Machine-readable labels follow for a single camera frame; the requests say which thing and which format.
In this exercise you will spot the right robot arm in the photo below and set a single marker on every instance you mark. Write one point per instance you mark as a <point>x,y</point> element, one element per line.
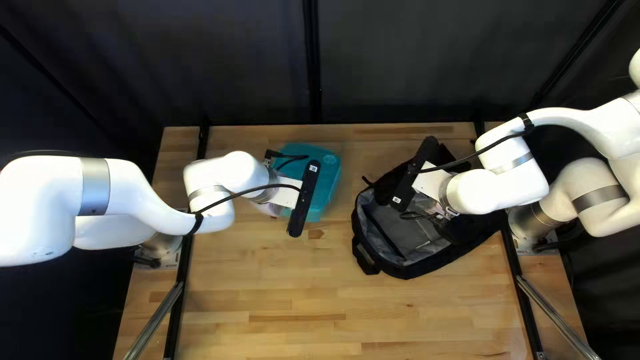
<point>500,185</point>

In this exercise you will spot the translucent teal lunch box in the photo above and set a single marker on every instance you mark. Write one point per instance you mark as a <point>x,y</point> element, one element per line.
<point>327,175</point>

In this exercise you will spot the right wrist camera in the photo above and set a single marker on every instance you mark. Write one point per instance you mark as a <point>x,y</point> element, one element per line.
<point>412,170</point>

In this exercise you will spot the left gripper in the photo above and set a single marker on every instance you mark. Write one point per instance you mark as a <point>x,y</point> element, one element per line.
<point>287,192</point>

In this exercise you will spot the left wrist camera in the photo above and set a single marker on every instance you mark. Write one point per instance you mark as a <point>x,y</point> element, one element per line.
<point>304,200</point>

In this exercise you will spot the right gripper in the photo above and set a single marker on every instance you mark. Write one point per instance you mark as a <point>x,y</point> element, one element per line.
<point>431,181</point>

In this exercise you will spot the black frame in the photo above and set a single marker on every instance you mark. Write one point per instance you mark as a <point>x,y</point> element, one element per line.
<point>311,50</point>

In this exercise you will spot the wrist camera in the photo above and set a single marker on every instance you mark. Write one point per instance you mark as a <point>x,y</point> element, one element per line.
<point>304,200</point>
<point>412,170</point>

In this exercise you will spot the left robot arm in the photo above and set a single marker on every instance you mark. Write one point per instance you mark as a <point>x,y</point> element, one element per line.
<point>50,205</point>

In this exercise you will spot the black backpack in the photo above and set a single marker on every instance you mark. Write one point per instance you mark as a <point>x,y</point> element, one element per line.
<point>450,250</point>

